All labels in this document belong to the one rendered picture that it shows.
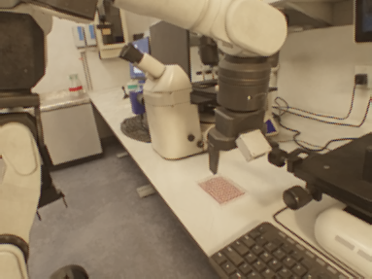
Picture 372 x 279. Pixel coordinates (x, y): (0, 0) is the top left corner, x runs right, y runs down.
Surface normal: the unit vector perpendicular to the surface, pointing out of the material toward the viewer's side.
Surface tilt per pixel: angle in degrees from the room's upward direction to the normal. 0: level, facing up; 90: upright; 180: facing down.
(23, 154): 90
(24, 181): 90
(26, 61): 102
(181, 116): 90
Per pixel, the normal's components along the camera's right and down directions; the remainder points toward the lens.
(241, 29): 0.42, 0.43
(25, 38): 0.64, 0.36
